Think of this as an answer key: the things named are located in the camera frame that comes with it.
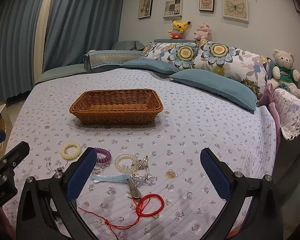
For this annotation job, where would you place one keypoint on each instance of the folded grey-green striped blanket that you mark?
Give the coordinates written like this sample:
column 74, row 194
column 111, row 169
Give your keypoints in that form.
column 110, row 58

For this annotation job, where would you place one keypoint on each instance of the gold bear brooch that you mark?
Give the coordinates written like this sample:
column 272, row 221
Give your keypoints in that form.
column 170, row 175

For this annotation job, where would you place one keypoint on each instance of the lilac floral quilted bedspread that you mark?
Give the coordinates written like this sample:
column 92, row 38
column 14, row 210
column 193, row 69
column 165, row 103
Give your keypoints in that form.
column 202, row 135

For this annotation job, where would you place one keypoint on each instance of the purple cloth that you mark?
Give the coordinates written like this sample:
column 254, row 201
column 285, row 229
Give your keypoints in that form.
column 273, row 110

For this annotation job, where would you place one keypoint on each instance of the large blue pillow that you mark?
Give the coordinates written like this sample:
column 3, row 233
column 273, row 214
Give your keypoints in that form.
column 215, row 85

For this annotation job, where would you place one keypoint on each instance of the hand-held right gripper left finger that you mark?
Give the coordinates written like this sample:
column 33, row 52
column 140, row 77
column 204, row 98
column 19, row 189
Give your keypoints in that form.
column 82, row 176

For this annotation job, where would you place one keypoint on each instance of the floral pillow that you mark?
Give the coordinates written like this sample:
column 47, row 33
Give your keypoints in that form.
column 175, row 53
column 235, row 60

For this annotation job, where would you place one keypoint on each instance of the folded floral quilt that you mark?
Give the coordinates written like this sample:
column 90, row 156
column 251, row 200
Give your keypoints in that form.
column 293, row 115

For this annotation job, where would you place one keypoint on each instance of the blue curtain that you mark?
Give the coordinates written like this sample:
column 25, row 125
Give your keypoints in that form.
column 85, row 17
column 17, row 42

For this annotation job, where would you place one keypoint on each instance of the large butterfly picture frame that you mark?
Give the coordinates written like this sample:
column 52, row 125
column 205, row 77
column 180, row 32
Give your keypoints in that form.
column 235, row 10

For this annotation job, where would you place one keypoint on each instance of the tall black picture frame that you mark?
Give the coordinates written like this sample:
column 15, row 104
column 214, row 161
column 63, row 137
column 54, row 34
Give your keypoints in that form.
column 145, row 7

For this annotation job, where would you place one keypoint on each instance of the grey-green cushion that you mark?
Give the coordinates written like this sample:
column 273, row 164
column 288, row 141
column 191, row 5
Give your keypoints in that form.
column 127, row 45

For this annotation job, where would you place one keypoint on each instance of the white canvas wall print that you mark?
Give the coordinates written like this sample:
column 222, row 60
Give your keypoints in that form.
column 173, row 8

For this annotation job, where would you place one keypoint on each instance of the red and blue trinket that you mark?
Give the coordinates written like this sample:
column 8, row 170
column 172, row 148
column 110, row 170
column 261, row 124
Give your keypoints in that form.
column 142, row 206

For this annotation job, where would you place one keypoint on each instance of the brown wicker basket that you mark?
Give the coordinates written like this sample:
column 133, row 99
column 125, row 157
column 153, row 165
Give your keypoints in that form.
column 116, row 106

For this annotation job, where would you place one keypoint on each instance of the grey bed headboard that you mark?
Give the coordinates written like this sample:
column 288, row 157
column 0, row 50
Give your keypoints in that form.
column 165, row 40

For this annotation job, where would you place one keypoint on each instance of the pink plush toy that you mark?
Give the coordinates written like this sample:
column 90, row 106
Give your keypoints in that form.
column 202, row 32

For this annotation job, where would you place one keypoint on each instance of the cream teddy bear green shirt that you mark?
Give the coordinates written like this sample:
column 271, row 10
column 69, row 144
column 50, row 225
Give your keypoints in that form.
column 285, row 72

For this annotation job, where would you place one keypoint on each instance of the silver metal hair clip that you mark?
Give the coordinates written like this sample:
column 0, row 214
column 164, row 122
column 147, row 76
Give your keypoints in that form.
column 134, row 191

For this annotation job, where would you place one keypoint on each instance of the small blue pillow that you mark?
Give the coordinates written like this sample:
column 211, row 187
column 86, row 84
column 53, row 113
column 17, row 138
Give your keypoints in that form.
column 150, row 66

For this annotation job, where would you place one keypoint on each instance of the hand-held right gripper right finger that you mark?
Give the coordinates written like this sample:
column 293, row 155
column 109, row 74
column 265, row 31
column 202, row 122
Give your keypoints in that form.
column 214, row 176

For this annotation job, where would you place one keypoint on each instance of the yellow mouse plush toy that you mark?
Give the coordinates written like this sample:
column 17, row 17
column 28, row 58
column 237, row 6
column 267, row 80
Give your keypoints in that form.
column 176, row 30

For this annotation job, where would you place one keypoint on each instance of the grey-green bench mattress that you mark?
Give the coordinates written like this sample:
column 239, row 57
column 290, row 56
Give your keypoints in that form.
column 62, row 72

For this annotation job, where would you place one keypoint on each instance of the small butterfly picture frame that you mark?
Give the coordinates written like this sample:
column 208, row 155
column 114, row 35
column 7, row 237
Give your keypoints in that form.
column 206, row 3

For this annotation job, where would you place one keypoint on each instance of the light blue hair clip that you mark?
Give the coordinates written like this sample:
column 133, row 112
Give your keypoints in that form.
column 107, row 178

